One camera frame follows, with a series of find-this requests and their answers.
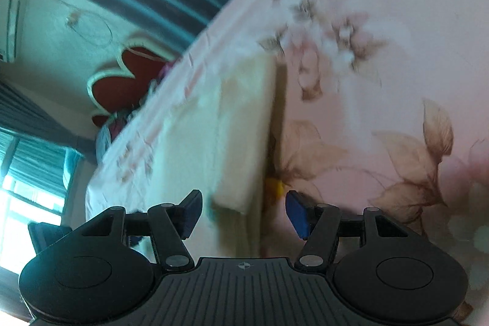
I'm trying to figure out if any cream knitted sweater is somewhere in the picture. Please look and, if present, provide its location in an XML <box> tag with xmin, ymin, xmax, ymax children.
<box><xmin>147</xmin><ymin>53</ymin><xmax>281</xmax><ymax>258</ymax></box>

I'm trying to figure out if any pile of dark clothes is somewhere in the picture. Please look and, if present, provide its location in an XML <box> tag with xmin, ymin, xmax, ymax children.
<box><xmin>95</xmin><ymin>60</ymin><xmax>178</xmax><ymax>164</ymax></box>

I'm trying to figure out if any red heart-shaped headboard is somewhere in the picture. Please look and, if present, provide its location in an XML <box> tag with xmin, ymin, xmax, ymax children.
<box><xmin>87</xmin><ymin>38</ymin><xmax>181</xmax><ymax>128</ymax></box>

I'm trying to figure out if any white wall cable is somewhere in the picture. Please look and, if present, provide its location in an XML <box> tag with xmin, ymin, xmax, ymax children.
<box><xmin>23</xmin><ymin>0</ymin><xmax>169</xmax><ymax>63</ymax></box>

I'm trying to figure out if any white air conditioner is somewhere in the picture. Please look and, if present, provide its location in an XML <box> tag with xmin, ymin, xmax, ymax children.
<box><xmin>0</xmin><ymin>0</ymin><xmax>28</xmax><ymax>63</ymax></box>

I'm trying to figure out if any window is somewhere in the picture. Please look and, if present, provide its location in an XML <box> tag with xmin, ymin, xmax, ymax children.
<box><xmin>0</xmin><ymin>82</ymin><xmax>96</xmax><ymax>273</ymax></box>

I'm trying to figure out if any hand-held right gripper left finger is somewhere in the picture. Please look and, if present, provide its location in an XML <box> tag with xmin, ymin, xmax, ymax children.
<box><xmin>82</xmin><ymin>189</ymin><xmax>203</xmax><ymax>270</ymax></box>

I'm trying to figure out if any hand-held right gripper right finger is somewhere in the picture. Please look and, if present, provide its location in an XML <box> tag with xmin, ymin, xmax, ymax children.
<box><xmin>286</xmin><ymin>190</ymin><xmax>405</xmax><ymax>270</ymax></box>

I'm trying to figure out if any pink floral bed sheet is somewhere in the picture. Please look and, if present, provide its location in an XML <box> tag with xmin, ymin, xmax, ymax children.
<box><xmin>85</xmin><ymin>0</ymin><xmax>489</xmax><ymax>319</ymax></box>

